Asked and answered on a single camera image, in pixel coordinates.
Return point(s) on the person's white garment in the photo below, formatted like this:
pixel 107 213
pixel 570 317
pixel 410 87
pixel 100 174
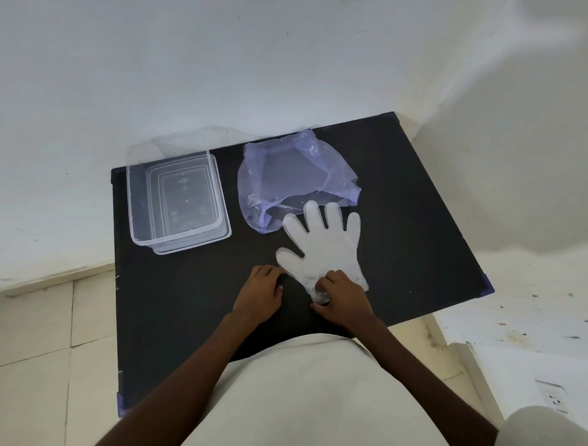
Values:
pixel 312 395

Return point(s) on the clear plastic storage container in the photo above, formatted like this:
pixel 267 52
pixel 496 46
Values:
pixel 177 202

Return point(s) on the person's right hand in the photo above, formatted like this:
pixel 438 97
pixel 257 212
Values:
pixel 347 303

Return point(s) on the blue table corner guard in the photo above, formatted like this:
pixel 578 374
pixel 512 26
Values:
pixel 488 286
pixel 124 406

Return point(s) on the clear disposable plastic glove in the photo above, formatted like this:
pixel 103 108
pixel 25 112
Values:
pixel 328 250

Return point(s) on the person's left hand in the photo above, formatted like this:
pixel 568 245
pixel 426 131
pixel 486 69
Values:
pixel 257 296

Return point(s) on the blue translucent plastic bag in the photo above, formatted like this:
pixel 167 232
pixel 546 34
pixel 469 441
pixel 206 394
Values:
pixel 294 177

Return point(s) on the person's left forearm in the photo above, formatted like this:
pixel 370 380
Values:
pixel 179 376

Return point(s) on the person's right forearm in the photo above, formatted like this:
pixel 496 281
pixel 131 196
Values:
pixel 422 386

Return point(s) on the white wall socket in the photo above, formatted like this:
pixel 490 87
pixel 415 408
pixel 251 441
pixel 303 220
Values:
pixel 552 397

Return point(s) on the person's left thumb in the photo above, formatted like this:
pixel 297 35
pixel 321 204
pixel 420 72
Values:
pixel 279 291

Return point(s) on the person's right thumb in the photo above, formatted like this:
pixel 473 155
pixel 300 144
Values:
pixel 319 308

